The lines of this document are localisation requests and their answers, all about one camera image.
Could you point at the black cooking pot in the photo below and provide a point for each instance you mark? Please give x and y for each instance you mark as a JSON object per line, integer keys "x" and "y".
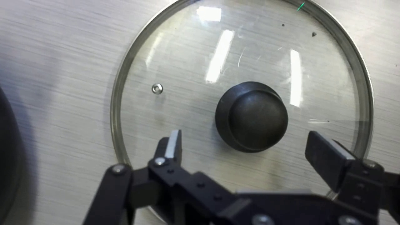
{"x": 10, "y": 155}

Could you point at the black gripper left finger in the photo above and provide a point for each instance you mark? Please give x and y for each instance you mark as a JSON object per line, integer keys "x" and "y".
{"x": 169, "y": 149}

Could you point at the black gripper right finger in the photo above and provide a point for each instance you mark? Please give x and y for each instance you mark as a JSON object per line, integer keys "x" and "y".
{"x": 328, "y": 158}

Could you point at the glass lid with black knob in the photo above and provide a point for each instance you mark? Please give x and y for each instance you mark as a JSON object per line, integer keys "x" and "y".
{"x": 245, "y": 82}

